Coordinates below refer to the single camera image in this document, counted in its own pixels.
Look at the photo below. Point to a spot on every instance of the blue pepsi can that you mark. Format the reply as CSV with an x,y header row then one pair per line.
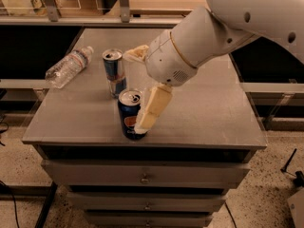
x,y
129,105

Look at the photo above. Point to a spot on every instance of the middle drawer with knob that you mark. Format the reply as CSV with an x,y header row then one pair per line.
x,y
146,202

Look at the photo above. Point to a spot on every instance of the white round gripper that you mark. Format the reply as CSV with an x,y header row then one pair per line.
x,y
166,60

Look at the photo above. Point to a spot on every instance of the metal railing frame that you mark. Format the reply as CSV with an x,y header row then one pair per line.
x,y
88,13

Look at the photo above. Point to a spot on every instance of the blue silver red bull can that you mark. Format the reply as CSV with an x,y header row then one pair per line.
x,y
114,70

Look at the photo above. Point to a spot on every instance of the clear plastic water bottle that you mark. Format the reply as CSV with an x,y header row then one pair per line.
x,y
69,67

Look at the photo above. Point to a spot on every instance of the bottom drawer with knob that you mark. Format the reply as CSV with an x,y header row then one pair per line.
x,y
148,220

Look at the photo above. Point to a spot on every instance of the top drawer with knob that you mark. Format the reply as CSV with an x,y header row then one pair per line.
x,y
221,175

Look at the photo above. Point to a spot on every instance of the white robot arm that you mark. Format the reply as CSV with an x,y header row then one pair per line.
x,y
219,28

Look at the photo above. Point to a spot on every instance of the grey drawer cabinet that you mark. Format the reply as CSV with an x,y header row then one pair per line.
x,y
209,119

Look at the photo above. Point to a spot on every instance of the drawer with knob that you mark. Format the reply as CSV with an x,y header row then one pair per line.
x,y
221,175
148,220
146,202

